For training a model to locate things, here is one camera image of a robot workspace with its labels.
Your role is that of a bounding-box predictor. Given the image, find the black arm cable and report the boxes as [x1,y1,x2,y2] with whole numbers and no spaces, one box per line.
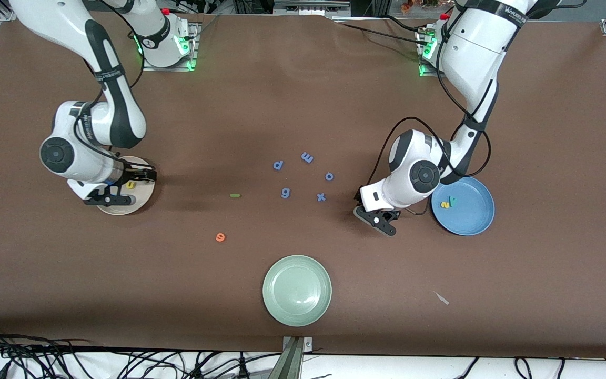
[370,21,492,185]
[72,0,157,172]

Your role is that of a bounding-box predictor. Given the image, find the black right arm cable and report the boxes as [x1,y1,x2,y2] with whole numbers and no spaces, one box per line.
[72,0,157,172]

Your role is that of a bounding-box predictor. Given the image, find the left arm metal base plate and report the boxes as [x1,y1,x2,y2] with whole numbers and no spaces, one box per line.
[418,26,440,78]

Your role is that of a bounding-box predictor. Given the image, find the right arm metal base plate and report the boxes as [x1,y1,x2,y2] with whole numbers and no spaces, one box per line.
[141,21,201,72]

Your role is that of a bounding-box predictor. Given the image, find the brown table cover sheet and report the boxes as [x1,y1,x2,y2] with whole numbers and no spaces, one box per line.
[0,8,606,360]

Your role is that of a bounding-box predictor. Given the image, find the blue plate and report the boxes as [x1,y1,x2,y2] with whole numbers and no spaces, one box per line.
[431,177,496,236]

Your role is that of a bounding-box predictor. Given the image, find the aluminium profile bracket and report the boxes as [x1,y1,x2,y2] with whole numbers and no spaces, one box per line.
[282,336,313,379]

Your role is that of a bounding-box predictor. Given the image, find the beige brown plate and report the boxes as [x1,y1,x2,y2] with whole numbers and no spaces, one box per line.
[97,156,156,216]

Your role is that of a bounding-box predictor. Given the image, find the pale green plate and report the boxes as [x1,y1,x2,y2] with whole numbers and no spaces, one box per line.
[262,255,332,327]

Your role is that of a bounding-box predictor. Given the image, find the tangled black floor cables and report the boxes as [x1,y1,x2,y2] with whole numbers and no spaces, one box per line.
[0,324,282,379]

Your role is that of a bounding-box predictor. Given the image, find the grey power strip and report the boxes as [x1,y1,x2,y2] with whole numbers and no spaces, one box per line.
[274,0,351,16]

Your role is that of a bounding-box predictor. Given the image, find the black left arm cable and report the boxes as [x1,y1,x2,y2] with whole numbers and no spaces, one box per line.
[370,21,492,185]

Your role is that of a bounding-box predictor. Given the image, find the black cable lying on table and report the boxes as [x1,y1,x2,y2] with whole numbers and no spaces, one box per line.
[335,15,430,48]

